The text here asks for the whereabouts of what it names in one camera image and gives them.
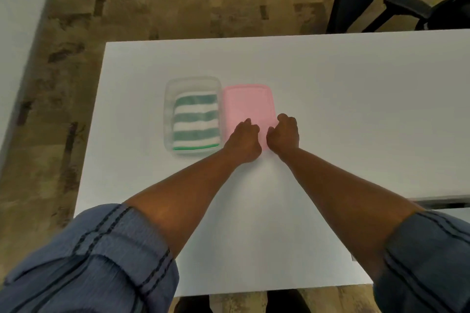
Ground person's left hand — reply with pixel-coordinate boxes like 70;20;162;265
222;118;262;165

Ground person's right hand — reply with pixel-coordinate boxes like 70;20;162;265
266;113;300;157

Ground pink plastic lid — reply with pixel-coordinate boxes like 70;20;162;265
222;84;279;151

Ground green striped towel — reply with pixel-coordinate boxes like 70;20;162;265
172;91;221;151

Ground clear plastic container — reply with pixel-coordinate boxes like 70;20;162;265
163;76;224;156

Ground person's left forearm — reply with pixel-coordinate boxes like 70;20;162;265
123;147;243;258

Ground person's right forearm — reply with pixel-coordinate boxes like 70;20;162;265
279;147;426;282

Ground black trousers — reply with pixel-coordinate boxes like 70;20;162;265
174;289;313;313

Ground blue striped shirt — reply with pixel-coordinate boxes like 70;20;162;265
0;203;470;313

